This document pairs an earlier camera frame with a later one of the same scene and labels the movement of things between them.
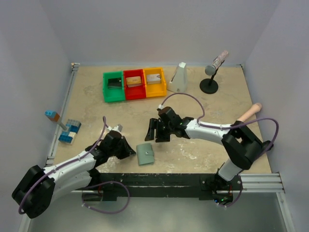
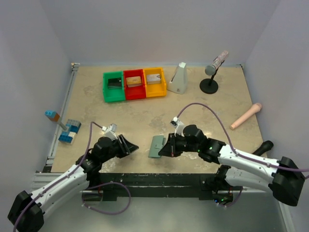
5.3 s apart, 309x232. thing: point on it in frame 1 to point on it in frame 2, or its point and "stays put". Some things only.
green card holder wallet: [145, 154] to [157, 143]
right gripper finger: [149, 135] to [168, 150]
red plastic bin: [136, 92] stays put
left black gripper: [128, 151] stays put
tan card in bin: [133, 81] stays put
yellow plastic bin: [157, 90] stays put
